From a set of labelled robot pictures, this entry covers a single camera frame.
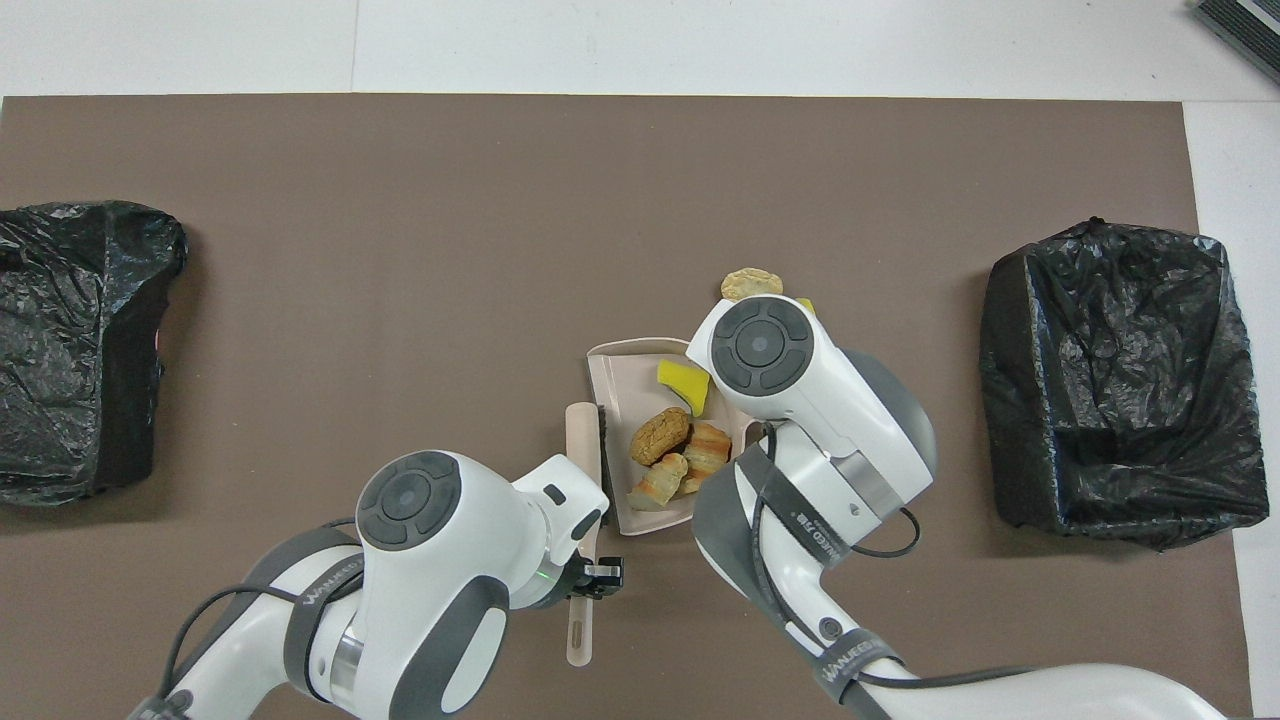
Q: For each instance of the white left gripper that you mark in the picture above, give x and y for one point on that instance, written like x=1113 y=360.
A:
x=570 y=510

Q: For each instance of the pale cracker piece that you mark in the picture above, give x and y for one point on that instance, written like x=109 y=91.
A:
x=655 y=485

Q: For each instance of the beige hand brush black bristles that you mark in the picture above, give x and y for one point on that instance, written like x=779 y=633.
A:
x=583 y=440

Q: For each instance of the brown bread roll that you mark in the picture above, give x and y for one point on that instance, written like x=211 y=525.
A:
x=660 y=435

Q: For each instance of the striped orange croissant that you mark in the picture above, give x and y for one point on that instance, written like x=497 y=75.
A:
x=708 y=450

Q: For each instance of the beige plastic dustpan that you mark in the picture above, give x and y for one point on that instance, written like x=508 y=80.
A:
x=625 y=385

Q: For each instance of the yellow sponge curved piece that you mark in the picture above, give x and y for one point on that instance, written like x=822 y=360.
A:
x=685 y=383

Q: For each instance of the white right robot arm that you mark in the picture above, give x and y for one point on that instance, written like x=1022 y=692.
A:
x=800 y=390

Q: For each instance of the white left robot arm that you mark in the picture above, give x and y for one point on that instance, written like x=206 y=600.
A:
x=440 y=560

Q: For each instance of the black bag-lined bin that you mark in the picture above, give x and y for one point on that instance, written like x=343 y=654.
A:
x=90 y=300
x=1060 y=330

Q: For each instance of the pale round cracker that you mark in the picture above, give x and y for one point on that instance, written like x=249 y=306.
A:
x=750 y=284

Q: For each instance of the brown table mat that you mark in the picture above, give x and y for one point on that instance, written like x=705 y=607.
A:
x=500 y=200

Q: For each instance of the dark ribbed panel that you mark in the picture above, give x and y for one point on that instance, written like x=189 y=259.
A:
x=1245 y=30

